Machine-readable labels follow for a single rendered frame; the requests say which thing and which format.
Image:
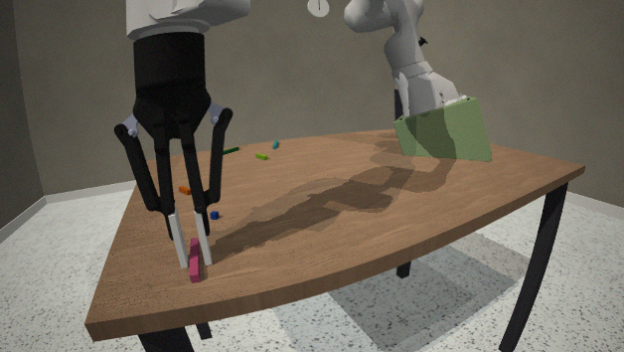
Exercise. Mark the orange rod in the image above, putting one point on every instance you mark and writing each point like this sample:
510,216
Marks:
185,190

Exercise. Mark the pink rod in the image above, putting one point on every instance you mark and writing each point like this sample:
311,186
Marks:
195,261

